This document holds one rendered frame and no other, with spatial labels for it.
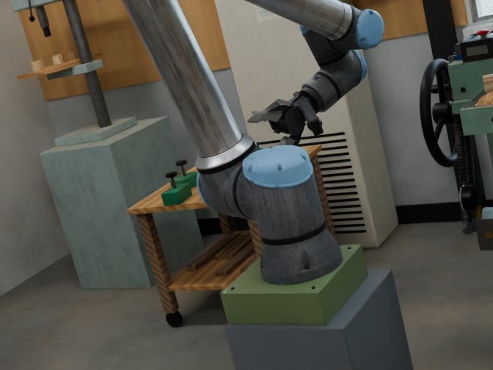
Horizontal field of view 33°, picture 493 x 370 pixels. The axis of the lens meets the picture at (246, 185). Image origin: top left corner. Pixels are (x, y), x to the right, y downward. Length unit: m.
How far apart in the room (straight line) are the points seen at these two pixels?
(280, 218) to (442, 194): 2.11
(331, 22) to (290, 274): 0.58
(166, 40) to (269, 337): 0.69
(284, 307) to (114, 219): 2.17
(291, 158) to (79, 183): 2.26
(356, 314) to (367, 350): 0.09
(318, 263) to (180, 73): 0.52
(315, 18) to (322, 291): 0.61
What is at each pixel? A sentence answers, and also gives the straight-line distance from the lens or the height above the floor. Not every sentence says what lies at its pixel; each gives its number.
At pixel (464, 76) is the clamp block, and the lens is 2.10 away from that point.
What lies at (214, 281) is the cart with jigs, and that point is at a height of 0.18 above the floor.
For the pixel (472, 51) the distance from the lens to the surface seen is 2.08.
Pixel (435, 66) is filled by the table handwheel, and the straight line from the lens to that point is 2.22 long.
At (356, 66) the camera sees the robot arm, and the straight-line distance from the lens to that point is 2.15.
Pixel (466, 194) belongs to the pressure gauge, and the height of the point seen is 0.68.
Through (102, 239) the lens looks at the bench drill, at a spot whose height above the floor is 0.25.
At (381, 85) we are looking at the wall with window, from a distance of 3.78.
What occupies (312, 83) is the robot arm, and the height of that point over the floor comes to 0.99.
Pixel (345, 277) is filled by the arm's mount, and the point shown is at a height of 0.60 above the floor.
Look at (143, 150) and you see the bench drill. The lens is 3.94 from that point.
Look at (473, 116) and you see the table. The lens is 1.87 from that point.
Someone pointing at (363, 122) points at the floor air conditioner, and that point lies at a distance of 3.66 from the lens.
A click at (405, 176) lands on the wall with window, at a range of 3.87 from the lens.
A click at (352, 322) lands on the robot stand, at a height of 0.54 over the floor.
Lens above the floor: 1.30
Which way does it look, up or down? 14 degrees down
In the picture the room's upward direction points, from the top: 14 degrees counter-clockwise
